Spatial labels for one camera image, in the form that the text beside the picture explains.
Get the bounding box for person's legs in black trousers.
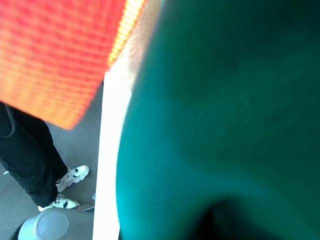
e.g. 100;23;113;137
0;102;69;209

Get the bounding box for white and black sneaker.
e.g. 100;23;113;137
37;194;81;213
55;165;90;193

